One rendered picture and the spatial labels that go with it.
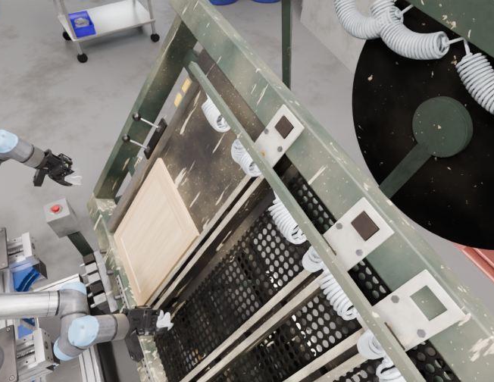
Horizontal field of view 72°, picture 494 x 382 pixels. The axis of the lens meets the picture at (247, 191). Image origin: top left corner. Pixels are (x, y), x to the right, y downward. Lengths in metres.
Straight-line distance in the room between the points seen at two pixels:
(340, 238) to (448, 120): 0.50
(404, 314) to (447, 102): 0.61
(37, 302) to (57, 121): 3.02
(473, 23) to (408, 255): 0.57
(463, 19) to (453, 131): 0.29
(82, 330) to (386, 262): 0.80
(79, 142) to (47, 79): 1.14
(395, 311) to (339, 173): 0.32
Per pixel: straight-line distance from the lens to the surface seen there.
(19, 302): 1.21
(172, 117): 1.48
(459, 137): 1.13
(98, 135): 3.77
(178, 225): 1.43
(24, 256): 1.93
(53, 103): 4.30
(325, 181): 0.85
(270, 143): 0.95
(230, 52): 1.17
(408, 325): 0.79
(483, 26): 1.02
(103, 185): 2.02
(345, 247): 0.82
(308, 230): 0.68
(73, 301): 1.23
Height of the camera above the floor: 2.52
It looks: 54 degrees down
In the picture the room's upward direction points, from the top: 6 degrees clockwise
